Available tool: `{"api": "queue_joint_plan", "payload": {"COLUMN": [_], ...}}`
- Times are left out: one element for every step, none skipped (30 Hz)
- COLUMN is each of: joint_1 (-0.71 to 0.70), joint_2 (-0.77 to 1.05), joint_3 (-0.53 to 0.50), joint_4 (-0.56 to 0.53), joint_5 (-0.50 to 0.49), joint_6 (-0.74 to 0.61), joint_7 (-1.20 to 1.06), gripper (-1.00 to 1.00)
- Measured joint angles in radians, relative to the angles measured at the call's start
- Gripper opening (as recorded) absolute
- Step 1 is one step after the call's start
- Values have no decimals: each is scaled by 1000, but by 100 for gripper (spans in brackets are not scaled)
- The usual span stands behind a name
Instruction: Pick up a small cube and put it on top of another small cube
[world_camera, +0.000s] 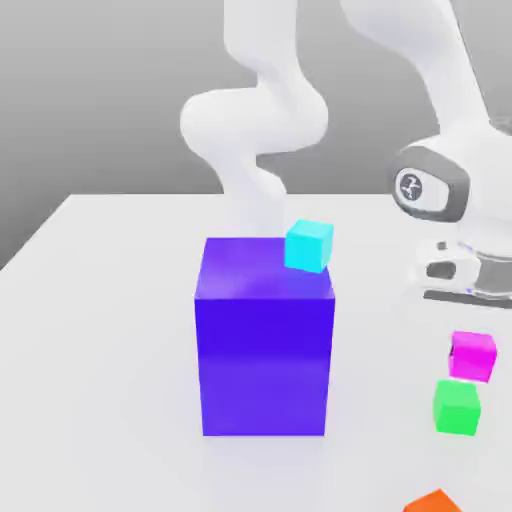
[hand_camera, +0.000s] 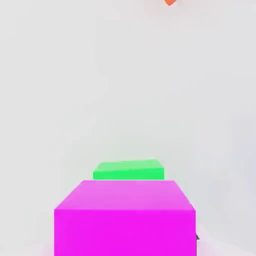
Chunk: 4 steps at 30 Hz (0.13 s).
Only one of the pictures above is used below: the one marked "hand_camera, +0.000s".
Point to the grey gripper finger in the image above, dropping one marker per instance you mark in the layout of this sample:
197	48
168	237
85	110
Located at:
197	237

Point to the small magenta cube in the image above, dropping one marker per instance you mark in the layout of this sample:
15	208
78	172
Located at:
124	224

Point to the small green cube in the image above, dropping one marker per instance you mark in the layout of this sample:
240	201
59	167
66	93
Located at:
128	171

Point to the small orange cube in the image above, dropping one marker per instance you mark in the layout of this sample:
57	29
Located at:
170	2

